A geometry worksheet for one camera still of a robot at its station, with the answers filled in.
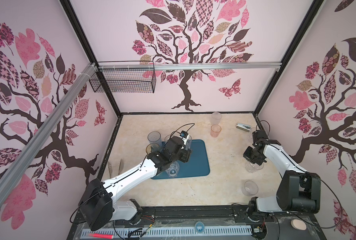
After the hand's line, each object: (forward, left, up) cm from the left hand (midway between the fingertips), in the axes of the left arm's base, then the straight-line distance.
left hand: (186, 150), depth 80 cm
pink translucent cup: (+24, -22, -13) cm, 35 cm away
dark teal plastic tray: (-2, -7, -14) cm, 16 cm away
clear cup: (+13, -2, -15) cm, 20 cm away
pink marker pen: (-37, +41, -15) cm, 57 cm away
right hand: (+1, -37, -9) cm, 39 cm away
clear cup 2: (-5, +8, -15) cm, 17 cm away
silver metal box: (+29, -44, -15) cm, 55 cm away
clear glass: (-16, -36, -15) cm, 42 cm away
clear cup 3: (+34, -23, -10) cm, 43 cm away
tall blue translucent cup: (+14, +20, -7) cm, 26 cm away
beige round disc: (-33, -55, -15) cm, 66 cm away
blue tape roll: (-33, -6, -16) cm, 38 cm away
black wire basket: (+45, +34, +17) cm, 59 cm away
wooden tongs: (-4, +47, -16) cm, 49 cm away
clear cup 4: (-6, -37, -8) cm, 39 cm away
